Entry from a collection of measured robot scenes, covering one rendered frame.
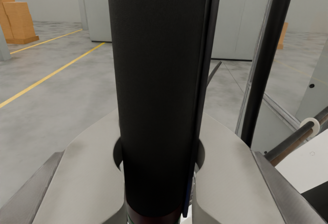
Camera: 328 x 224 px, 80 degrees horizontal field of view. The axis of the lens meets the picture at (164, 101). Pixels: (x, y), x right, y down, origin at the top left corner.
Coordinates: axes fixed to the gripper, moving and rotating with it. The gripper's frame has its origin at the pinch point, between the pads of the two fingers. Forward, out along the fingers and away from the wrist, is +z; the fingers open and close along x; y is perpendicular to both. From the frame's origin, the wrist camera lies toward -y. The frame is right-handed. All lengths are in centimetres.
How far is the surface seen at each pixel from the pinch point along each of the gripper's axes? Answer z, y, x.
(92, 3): 723, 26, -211
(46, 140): 177, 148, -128
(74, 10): 1263, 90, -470
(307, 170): 17.9, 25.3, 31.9
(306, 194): 4.0, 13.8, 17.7
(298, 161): 20.6, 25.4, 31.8
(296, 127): 67, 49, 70
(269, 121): 88, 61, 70
